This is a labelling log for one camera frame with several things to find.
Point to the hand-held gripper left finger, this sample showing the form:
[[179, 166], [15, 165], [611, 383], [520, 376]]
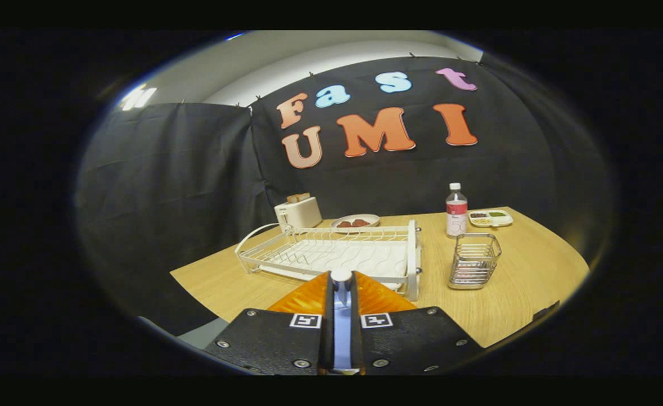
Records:
[[264, 344]]

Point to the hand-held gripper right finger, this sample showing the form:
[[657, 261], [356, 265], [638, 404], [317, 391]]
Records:
[[416, 344]]

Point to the beige oval plate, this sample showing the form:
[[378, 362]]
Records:
[[373, 217]]

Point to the white toaster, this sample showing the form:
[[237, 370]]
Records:
[[300, 216]]

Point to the clear plastic water bottle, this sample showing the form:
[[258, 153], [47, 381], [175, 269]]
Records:
[[456, 217]]

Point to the yellow corn portion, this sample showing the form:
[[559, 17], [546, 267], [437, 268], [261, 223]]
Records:
[[481, 221]]

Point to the toast slices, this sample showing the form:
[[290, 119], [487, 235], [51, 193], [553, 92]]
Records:
[[298, 198]]

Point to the white divided food tray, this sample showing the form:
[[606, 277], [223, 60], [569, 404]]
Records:
[[506, 221]]

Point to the black backdrop cloth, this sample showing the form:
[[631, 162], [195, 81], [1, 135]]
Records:
[[196, 186]]

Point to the ceiling light panel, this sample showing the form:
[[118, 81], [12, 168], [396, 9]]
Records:
[[138, 97]]

